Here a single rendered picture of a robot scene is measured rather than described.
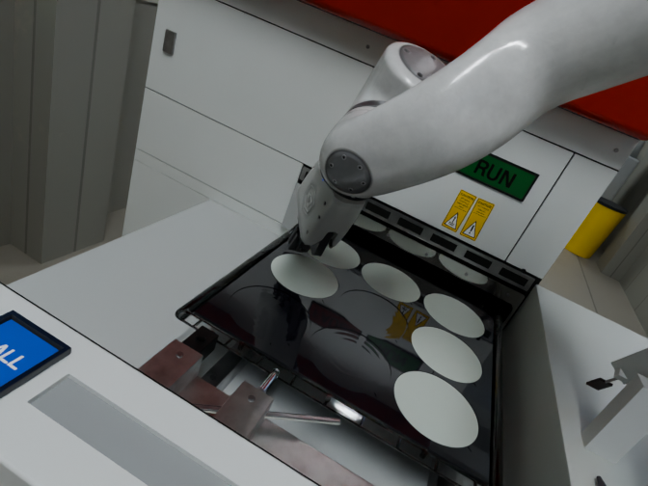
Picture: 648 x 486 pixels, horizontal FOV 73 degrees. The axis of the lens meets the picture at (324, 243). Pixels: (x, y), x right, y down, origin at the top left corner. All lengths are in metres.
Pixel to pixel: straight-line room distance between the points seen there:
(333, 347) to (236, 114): 0.50
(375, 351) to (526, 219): 0.35
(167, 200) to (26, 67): 0.94
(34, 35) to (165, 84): 0.88
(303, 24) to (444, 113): 0.47
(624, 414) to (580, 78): 0.29
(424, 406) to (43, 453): 0.36
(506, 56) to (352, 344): 0.34
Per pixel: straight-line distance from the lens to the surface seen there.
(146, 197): 1.04
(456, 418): 0.54
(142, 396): 0.34
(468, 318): 0.72
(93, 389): 0.35
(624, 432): 0.50
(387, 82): 0.44
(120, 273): 0.68
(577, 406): 0.56
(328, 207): 0.53
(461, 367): 0.61
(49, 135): 1.80
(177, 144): 0.95
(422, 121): 0.37
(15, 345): 0.37
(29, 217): 2.02
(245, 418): 0.41
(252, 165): 0.86
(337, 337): 0.54
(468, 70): 0.38
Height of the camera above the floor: 1.22
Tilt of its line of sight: 27 degrees down
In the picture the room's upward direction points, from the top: 22 degrees clockwise
